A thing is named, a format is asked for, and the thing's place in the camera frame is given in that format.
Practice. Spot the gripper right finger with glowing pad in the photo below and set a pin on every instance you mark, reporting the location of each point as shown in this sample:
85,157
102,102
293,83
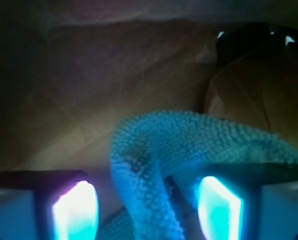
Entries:
245,201

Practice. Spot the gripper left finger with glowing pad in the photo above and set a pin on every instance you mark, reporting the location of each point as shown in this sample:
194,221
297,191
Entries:
59,204

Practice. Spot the blue microfibre cloth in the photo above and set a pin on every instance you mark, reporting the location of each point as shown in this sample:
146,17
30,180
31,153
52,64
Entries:
148,149

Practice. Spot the brown paper bag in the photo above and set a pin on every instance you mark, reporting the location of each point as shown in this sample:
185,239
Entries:
63,96

